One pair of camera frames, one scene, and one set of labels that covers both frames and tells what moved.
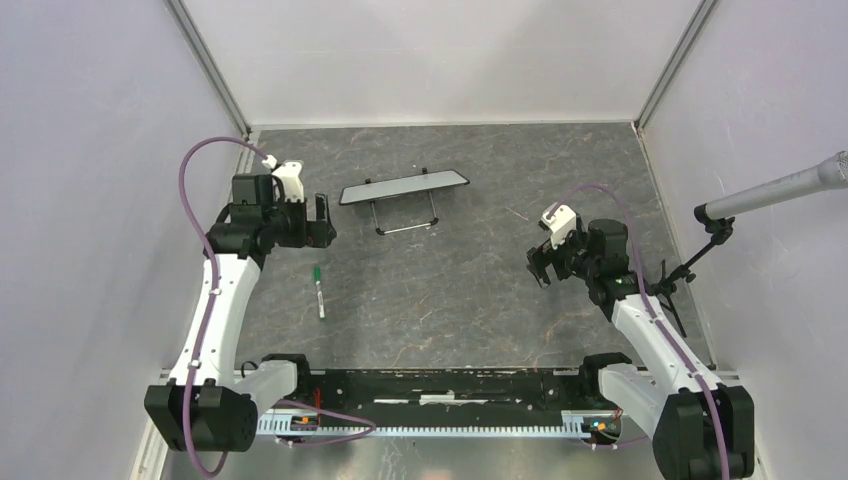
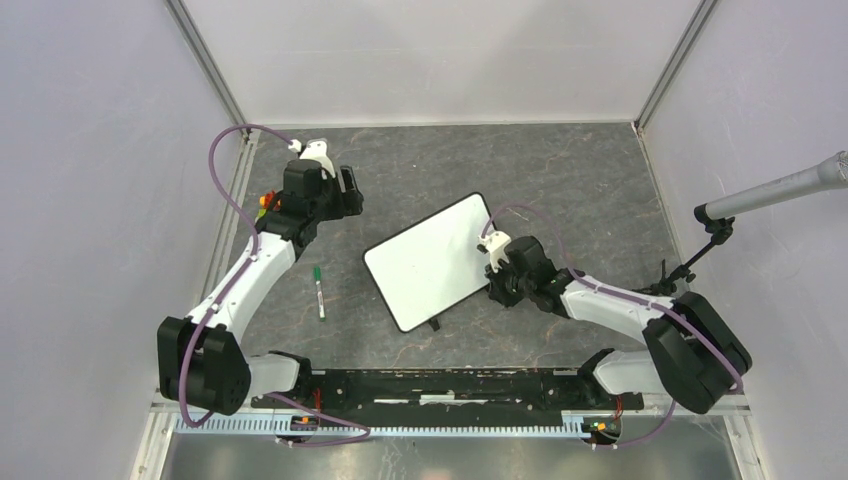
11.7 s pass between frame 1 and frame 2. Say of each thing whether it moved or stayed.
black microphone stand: stayed
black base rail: stayed
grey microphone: stayed
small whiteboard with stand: moved
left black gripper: moved
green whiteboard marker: stayed
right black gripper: moved
